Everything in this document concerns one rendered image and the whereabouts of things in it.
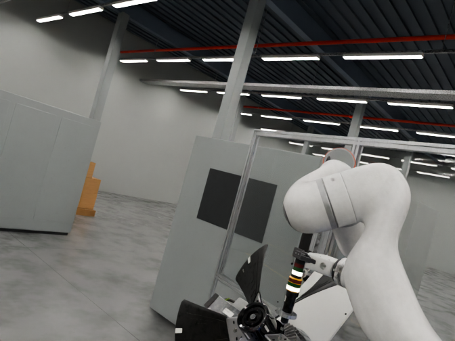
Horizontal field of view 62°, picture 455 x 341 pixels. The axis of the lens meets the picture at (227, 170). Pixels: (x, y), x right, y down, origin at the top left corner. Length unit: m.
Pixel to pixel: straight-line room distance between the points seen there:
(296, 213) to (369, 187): 0.14
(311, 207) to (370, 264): 0.14
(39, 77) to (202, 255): 10.60
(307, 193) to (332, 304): 1.01
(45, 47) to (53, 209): 7.80
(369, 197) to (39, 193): 6.31
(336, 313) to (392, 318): 1.00
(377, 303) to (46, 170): 6.33
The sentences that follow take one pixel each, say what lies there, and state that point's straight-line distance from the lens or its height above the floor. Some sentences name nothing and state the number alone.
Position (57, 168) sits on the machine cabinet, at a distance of 6.78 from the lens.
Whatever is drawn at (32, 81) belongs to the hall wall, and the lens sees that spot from 13.62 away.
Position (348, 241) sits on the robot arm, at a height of 1.58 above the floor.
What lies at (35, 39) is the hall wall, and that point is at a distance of 13.72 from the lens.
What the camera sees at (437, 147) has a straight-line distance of 1.94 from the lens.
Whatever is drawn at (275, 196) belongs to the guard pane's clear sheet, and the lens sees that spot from 2.45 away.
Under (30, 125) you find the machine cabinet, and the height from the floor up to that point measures 1.67.
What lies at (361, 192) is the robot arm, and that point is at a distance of 0.71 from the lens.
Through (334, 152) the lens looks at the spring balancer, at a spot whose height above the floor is 1.93.
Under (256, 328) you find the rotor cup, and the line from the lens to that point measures 1.35.
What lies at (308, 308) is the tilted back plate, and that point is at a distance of 1.70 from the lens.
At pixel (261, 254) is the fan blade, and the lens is 1.58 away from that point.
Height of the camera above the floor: 1.65
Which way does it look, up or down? 1 degrees up
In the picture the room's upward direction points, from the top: 15 degrees clockwise
